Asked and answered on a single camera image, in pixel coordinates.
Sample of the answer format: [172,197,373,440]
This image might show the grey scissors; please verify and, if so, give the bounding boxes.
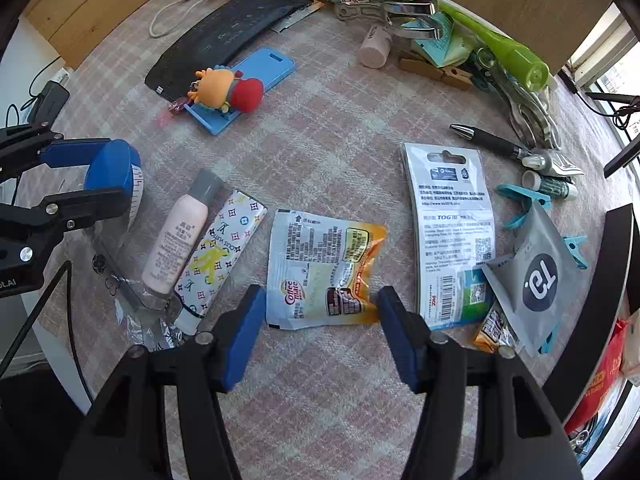
[475,47,561,148]

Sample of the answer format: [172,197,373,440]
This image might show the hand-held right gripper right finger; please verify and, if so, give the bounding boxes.
[377,285,583,480]

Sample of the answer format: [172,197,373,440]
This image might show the small pink bottle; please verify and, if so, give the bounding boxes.
[359,24,393,68]

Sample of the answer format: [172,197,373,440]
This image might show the wooden clothes peg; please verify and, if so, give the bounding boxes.
[398,57,446,81]
[440,65,473,91]

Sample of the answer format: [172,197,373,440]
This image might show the white cable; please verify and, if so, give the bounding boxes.
[150,0,221,38]

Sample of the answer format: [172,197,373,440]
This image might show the black flat packet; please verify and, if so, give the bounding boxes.
[145,0,313,103]

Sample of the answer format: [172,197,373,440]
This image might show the blue card holder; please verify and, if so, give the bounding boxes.
[182,46,297,136]

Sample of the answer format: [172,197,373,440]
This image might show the creamer packet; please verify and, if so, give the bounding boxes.
[265,208,388,331]

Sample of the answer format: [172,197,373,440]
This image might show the pink bottle grey cap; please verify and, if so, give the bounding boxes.
[141,169,226,295]

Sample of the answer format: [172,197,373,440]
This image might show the red plastic bag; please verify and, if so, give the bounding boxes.
[565,310,640,436]

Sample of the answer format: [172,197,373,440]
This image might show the clear floral plastic bag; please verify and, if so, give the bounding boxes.
[92,230,186,351]

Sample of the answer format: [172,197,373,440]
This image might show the orange snack packet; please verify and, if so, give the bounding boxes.
[472,300,523,356]

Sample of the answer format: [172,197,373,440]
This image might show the small tube white cap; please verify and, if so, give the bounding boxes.
[520,152,585,177]

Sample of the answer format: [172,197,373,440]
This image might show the blue tape measure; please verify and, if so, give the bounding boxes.
[84,139,143,226]

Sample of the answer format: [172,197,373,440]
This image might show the small teal tube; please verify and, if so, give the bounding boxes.
[521,170,578,201]

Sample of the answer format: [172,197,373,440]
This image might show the lime green bottle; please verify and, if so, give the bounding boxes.
[435,2,551,93]

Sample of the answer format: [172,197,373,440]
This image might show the teal paper packet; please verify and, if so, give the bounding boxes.
[402,12,481,68]

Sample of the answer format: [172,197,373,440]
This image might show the brown wooden panel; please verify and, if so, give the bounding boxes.
[25,0,221,68]

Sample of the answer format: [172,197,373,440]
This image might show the white patterned tube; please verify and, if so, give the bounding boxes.
[172,189,267,336]

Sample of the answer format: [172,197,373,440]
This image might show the black pen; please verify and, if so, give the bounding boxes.
[449,123,532,161]

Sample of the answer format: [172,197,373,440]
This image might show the black square container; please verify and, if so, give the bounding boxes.
[542,204,636,423]

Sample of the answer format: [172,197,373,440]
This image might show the black power adapter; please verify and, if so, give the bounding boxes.
[30,80,71,126]

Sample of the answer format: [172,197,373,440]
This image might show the plush toy keychain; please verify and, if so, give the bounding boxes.
[167,66,265,116]

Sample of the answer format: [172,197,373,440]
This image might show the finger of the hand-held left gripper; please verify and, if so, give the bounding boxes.
[0,127,116,181]
[0,186,132,241]

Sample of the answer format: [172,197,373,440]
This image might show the white blister card package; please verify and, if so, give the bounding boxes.
[401,141,497,331]

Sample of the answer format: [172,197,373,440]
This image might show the grey pouch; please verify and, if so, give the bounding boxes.
[481,200,583,356]

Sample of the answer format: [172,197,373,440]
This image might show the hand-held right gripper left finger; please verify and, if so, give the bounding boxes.
[60,284,267,480]

